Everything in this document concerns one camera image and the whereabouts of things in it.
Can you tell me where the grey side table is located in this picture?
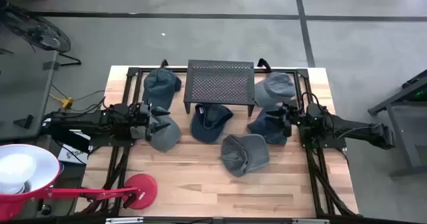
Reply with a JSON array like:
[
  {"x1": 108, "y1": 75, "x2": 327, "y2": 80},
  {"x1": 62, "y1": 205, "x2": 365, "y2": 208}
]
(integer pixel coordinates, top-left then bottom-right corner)
[{"x1": 0, "y1": 50, "x2": 59, "y2": 141}]

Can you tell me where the black floor fan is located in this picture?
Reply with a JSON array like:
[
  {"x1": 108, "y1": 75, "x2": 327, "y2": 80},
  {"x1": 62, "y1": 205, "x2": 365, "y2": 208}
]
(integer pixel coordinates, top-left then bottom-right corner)
[{"x1": 0, "y1": 0, "x2": 83, "y2": 67}]

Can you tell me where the grey metal desk frame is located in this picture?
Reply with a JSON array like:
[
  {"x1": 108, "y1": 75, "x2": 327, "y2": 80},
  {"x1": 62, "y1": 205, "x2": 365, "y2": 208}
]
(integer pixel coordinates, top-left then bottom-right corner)
[{"x1": 368, "y1": 69, "x2": 427, "y2": 178}]

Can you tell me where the black aluminium table frame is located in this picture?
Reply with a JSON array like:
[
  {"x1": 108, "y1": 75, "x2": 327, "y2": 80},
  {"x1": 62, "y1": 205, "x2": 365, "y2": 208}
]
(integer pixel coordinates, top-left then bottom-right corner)
[{"x1": 78, "y1": 65, "x2": 360, "y2": 218}]

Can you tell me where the dark blue denim cap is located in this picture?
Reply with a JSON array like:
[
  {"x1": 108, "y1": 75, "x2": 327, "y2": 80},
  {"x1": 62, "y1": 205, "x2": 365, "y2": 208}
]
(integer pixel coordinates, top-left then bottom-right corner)
[
  {"x1": 246, "y1": 103, "x2": 288, "y2": 147},
  {"x1": 189, "y1": 103, "x2": 234, "y2": 144}
]

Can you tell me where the black device green light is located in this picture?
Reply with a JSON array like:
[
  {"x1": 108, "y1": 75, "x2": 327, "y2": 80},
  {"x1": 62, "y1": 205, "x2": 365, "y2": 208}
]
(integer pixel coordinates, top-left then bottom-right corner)
[{"x1": 402, "y1": 69, "x2": 427, "y2": 102}]

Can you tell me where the white printed box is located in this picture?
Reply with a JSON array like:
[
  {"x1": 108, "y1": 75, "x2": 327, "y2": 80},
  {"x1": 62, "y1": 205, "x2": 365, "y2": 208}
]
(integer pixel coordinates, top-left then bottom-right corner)
[{"x1": 57, "y1": 143, "x2": 88, "y2": 165}]

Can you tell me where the white light bulb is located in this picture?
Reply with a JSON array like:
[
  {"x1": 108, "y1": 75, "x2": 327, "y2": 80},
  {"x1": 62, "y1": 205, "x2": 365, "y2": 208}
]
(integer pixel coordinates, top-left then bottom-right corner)
[{"x1": 0, "y1": 153, "x2": 37, "y2": 195}]

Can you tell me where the black table bracket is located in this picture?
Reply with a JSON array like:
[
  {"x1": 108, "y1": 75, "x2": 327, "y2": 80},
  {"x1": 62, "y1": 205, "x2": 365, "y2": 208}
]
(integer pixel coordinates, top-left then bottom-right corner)
[{"x1": 13, "y1": 114, "x2": 34, "y2": 130}]

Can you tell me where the black perforated metal rack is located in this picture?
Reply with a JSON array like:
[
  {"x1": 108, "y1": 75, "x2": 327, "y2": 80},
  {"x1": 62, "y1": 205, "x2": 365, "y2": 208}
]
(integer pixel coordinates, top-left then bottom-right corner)
[{"x1": 183, "y1": 59, "x2": 257, "y2": 117}]

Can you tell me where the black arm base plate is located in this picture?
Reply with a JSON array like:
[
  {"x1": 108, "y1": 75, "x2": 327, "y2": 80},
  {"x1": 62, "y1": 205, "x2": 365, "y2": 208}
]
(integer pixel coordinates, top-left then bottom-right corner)
[{"x1": 300, "y1": 130, "x2": 348, "y2": 150}]

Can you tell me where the red desk lamp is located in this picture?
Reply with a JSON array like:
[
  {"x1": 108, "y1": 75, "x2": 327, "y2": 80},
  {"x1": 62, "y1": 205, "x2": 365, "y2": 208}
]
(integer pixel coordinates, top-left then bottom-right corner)
[{"x1": 0, "y1": 143, "x2": 158, "y2": 222}]

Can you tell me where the grey baseball cap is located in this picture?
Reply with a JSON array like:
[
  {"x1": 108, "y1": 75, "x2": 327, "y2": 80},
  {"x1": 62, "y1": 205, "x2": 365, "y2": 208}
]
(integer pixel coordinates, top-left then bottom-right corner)
[
  {"x1": 220, "y1": 133, "x2": 270, "y2": 178},
  {"x1": 255, "y1": 71, "x2": 298, "y2": 108},
  {"x1": 129, "y1": 105, "x2": 183, "y2": 153}
]

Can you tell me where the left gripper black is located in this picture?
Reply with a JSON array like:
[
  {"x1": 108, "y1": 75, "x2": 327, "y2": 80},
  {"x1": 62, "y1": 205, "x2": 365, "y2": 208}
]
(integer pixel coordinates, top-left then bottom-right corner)
[{"x1": 131, "y1": 103, "x2": 171, "y2": 142}]

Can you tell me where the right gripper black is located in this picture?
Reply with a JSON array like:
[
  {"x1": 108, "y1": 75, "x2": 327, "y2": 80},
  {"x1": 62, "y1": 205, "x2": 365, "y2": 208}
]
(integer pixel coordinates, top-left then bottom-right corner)
[{"x1": 265, "y1": 102, "x2": 302, "y2": 139}]

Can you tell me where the blue-grey baseball cap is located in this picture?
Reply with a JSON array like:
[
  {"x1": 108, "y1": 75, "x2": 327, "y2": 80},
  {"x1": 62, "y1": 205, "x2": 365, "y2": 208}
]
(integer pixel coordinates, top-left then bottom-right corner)
[{"x1": 142, "y1": 67, "x2": 183, "y2": 111}]

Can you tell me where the yellow power plug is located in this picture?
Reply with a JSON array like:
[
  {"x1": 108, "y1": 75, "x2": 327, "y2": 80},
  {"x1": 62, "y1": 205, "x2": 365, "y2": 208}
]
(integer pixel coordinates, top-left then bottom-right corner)
[{"x1": 49, "y1": 93, "x2": 75, "y2": 110}]

